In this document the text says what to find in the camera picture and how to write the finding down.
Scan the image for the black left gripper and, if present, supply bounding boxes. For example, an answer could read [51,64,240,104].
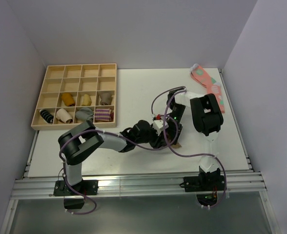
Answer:
[135,125,167,150]

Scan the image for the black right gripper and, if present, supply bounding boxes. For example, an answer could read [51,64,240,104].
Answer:
[165,104,186,145]

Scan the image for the brown argyle sock pair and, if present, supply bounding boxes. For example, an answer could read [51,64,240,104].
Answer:
[168,140,182,149]

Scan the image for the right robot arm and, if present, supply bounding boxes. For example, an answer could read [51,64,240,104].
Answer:
[164,88,225,190]

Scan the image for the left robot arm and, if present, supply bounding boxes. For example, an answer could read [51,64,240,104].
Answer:
[58,120,166,195]

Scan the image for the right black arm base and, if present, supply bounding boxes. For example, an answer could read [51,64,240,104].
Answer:
[179,169,226,192]

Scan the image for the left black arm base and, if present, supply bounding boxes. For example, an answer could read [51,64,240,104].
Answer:
[53,180,98,196]

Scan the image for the purple striped rolled sock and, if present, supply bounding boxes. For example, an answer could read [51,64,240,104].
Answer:
[94,108,114,122]

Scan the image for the pink patterned sock pair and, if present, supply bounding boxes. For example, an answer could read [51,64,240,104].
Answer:
[189,63,225,113]

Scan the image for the grey beige rolled sock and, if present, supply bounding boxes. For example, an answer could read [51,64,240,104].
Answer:
[99,92,113,105]

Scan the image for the grey blue rolled sock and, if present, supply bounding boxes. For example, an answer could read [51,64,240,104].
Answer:
[75,107,94,122]

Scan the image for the pale yellow rolled sock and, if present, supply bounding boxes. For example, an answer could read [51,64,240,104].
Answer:
[82,94,92,106]

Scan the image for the wooden compartment tray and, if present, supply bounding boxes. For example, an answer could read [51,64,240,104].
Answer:
[31,63,117,130]

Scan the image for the mustard rolled sock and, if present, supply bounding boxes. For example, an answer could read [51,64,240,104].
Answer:
[61,93,76,107]

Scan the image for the cream rolled sock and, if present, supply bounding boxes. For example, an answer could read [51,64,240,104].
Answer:
[56,108,73,124]

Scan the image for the black white striped rolled sock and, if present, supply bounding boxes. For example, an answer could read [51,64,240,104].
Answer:
[40,109,54,124]

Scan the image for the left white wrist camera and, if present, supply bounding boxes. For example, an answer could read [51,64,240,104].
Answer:
[152,115,168,135]

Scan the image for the aluminium rail frame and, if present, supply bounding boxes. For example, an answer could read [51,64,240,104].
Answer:
[0,69,281,234]

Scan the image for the black box under rail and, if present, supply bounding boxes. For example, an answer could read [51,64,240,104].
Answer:
[63,198,85,210]

